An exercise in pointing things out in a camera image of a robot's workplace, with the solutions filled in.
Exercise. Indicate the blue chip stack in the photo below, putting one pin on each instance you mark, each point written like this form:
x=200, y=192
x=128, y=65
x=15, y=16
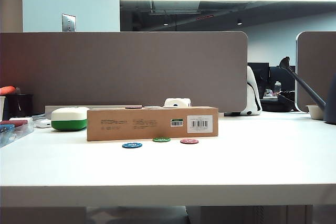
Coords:
x=5, y=128

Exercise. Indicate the white and black robot figure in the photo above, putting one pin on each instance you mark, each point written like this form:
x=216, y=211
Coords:
x=252, y=98

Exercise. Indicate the white paper cup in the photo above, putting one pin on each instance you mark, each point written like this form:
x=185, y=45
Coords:
x=2, y=107

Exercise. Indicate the brown cardboard rectangular box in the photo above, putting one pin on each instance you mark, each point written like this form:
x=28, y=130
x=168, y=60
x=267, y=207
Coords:
x=113, y=124

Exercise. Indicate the metal wall switch plate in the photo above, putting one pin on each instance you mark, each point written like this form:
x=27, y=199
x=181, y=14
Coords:
x=68, y=22

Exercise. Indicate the dark red poker chip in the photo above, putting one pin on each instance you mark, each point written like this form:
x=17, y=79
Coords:
x=133, y=107

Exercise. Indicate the green poker chip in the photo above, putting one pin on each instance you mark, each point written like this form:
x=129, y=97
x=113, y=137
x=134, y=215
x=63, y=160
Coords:
x=161, y=139

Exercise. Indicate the grey flat object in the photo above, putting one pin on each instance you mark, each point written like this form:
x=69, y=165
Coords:
x=38, y=117

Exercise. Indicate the white poker chip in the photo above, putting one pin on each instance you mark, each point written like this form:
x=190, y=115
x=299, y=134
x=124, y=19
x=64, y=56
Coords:
x=152, y=107

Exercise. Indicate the small white case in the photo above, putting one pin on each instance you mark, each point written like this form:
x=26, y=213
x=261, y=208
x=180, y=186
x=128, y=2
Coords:
x=43, y=123

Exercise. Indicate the black bag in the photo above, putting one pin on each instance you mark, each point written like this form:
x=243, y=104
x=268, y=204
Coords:
x=281, y=103

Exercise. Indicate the white dotted cube box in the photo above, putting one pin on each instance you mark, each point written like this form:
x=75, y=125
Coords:
x=177, y=102

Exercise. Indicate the clear plastic chip case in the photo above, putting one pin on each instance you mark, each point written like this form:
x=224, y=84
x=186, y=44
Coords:
x=18, y=134

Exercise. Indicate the black computer monitor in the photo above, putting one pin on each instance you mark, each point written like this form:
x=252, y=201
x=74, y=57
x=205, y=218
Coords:
x=258, y=74
x=284, y=79

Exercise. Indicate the wide grey desk partition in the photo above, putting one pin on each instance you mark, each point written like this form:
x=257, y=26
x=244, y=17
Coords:
x=126, y=69

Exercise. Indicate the clear water bottle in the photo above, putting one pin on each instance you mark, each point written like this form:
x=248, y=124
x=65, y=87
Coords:
x=277, y=87

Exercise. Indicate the red chip stack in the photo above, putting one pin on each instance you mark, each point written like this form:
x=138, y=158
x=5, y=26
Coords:
x=14, y=123

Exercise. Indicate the black ceiling spotlight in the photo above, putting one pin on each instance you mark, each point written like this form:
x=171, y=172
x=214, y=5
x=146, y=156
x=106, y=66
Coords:
x=239, y=22

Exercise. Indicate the white paper bowl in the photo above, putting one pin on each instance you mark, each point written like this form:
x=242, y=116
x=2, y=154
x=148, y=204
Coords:
x=316, y=111

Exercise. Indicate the narrow grey desk partition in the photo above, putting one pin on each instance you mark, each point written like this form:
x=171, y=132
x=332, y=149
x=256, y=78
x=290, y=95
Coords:
x=317, y=61

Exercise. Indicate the dark grey watering can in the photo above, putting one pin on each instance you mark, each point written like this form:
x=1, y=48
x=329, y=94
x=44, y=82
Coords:
x=309, y=90

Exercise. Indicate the blue poker chip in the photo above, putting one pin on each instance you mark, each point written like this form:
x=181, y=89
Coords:
x=132, y=145

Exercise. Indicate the black pen holder cup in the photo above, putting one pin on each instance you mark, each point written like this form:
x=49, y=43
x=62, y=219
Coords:
x=22, y=104

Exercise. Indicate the white and green soap box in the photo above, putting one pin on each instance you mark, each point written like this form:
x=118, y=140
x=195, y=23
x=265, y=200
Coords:
x=68, y=119

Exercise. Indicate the orange soft object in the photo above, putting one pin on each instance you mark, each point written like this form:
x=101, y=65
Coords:
x=7, y=90

